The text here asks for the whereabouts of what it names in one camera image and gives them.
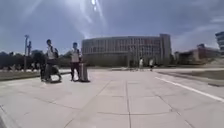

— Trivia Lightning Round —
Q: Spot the row of small trees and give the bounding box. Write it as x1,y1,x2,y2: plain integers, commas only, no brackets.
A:
81,53,173,68

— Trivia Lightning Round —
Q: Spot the large grey curved building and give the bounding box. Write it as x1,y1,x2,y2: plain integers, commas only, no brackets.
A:
80,33,173,67

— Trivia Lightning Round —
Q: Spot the person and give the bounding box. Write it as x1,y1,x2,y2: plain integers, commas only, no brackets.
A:
148,58,155,72
138,57,145,71
39,38,63,83
69,41,91,83

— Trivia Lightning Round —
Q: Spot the pole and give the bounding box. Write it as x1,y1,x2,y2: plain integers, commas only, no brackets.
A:
23,34,33,72

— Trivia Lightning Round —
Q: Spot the low reddish building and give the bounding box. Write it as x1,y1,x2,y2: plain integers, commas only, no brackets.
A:
174,43,221,65

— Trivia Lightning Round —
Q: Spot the grass strip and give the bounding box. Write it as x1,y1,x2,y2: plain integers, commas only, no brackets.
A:
158,69,224,88

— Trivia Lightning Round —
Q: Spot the row of dark trees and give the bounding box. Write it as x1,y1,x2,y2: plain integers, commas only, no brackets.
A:
0,49,83,72

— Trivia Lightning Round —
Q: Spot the multi-storey grey building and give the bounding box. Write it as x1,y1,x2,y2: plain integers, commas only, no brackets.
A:
214,30,224,56

